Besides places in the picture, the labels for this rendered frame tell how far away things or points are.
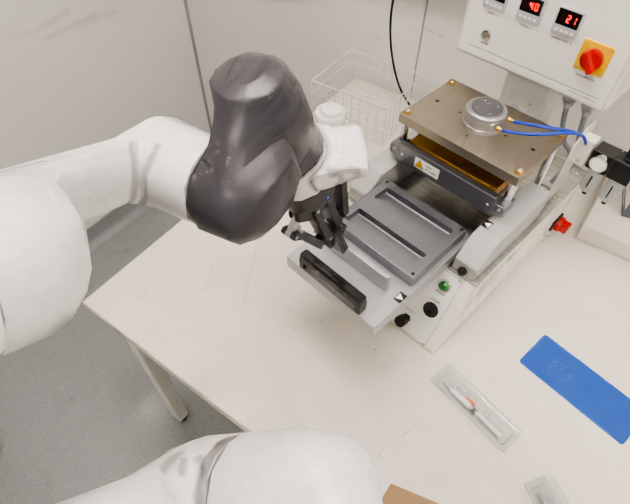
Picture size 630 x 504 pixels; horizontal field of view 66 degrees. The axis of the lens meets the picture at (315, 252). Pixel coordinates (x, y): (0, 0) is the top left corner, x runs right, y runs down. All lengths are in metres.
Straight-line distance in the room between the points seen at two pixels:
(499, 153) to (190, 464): 0.75
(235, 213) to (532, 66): 0.78
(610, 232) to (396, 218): 0.62
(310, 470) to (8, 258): 0.25
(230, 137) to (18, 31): 1.51
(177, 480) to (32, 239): 0.24
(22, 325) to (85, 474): 1.58
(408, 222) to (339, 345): 0.31
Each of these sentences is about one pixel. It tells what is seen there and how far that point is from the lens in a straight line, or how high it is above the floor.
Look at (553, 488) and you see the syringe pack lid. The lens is 1.03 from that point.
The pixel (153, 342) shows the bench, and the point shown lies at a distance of 1.13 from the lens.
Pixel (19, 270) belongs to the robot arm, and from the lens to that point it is 0.32.
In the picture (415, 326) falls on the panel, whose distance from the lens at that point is 1.07.
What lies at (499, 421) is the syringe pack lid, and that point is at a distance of 1.04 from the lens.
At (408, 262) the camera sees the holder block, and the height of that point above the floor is 0.98.
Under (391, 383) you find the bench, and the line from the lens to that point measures 1.04.
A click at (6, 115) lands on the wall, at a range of 1.98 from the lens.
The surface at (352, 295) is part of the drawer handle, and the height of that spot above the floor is 1.01.
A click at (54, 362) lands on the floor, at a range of 2.13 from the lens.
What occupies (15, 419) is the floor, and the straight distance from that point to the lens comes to 2.08.
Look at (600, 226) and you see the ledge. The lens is 1.40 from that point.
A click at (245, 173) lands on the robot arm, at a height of 1.39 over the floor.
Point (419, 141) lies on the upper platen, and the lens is 1.04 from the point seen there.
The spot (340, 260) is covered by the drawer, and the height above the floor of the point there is 0.97.
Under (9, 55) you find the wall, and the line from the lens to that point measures 1.93.
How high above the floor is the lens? 1.69
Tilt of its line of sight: 51 degrees down
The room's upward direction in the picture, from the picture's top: straight up
